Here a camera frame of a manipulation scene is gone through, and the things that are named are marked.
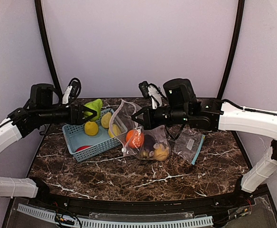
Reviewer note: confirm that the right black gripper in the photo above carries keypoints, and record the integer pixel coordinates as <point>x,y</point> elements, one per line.
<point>151,115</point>

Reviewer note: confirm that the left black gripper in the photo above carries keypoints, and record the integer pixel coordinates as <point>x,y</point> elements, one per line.
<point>74,114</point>

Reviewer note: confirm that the green apple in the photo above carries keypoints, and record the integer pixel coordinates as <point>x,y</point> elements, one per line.
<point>97,106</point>

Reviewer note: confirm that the yellow lemon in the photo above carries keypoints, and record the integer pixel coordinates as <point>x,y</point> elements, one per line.
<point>91,128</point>

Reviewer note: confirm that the orange tangerine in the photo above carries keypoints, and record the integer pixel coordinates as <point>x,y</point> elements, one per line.
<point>135,138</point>

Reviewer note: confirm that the purple eggplant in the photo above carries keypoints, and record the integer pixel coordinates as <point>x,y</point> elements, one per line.
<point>149,142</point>

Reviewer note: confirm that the large pink zip bag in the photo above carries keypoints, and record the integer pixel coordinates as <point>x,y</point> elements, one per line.
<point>122,118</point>

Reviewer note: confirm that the small blue zip bag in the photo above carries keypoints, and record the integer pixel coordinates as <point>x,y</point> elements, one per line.
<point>188,145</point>

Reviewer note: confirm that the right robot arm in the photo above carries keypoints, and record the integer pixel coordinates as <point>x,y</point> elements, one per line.
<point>214,114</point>

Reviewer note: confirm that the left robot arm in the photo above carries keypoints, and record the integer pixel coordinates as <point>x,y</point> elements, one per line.
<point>39,110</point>

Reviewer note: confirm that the blue plastic basket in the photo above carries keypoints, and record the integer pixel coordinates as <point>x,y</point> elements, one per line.
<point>75,137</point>

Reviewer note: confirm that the red chili pepper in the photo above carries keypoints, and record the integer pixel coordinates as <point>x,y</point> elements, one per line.
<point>83,148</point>

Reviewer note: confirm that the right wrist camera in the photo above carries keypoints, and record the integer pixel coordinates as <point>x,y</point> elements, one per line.
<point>152,92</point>

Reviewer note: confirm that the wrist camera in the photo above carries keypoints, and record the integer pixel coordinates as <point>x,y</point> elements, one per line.
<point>152,92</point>
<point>72,91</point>

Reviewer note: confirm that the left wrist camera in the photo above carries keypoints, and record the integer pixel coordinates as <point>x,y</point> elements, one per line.
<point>72,91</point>

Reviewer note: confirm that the left black frame post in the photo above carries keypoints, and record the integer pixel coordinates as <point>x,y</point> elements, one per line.
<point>46,45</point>

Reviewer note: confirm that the black frame post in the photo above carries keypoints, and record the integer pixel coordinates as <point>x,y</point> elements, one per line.
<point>46,45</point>
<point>233,47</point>

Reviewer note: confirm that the white cable duct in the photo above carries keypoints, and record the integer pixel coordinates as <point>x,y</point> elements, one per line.
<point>97,220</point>

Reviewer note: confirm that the right black frame post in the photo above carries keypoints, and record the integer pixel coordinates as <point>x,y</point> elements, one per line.
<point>233,47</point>

